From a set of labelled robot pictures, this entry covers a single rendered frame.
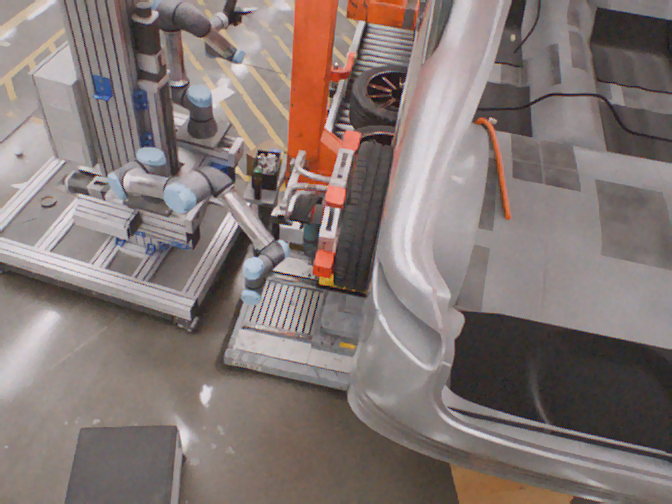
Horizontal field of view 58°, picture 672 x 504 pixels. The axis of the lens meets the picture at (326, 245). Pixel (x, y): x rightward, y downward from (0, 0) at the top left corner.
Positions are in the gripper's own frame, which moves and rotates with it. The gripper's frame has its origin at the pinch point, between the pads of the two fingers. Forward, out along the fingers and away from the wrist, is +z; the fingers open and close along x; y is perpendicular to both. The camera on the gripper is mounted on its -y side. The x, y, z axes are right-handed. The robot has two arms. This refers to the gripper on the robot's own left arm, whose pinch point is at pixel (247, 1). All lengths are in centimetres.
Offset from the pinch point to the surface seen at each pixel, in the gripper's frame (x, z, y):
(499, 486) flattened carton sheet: 230, -100, 95
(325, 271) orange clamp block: 118, -102, 24
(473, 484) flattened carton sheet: 220, -106, 96
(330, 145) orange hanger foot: 76, -27, 32
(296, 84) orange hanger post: 57, -39, -1
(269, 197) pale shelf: 57, -44, 72
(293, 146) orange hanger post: 62, -39, 35
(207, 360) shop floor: 80, -123, 115
